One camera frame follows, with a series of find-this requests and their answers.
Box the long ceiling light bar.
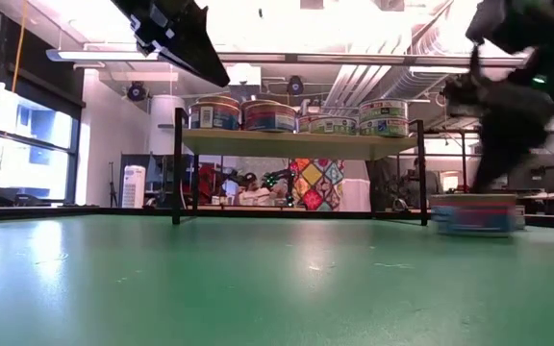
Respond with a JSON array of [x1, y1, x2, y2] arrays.
[[45, 47, 528, 68]]

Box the colourful patterned cloth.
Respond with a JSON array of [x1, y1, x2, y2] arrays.
[[289, 158, 346, 212]]

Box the dark cabinet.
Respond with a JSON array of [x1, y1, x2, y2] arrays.
[[118, 153, 177, 209]]

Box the white cloth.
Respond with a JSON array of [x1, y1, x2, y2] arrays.
[[342, 160, 372, 212]]

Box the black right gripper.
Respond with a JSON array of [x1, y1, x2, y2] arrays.
[[442, 71, 554, 193]]

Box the black tripod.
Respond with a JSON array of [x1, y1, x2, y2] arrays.
[[107, 161, 118, 208]]

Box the silver ceiling ducts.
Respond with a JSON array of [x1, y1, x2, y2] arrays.
[[324, 64, 451, 119]]

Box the green table mat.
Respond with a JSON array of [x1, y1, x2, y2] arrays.
[[0, 213, 554, 346]]

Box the small wooden shelf black frame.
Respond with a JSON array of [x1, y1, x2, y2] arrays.
[[171, 106, 430, 227]]

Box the white tower appliance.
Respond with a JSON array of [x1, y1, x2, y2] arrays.
[[121, 164, 147, 209]]

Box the large window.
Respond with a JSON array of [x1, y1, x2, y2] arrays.
[[0, 71, 86, 206]]

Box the white cylindrical tank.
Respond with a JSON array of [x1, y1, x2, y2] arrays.
[[149, 94, 187, 155]]

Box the dark monitor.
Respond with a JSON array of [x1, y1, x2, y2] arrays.
[[507, 153, 554, 193]]

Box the orange hanging strap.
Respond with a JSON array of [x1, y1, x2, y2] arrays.
[[11, 0, 29, 93]]

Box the person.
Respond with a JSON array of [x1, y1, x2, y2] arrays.
[[231, 171, 288, 208]]

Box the black round ceiling fixture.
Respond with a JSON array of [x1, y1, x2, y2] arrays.
[[286, 75, 306, 96], [126, 81, 149, 103]]

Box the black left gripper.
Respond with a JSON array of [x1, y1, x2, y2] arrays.
[[111, 0, 231, 88]]

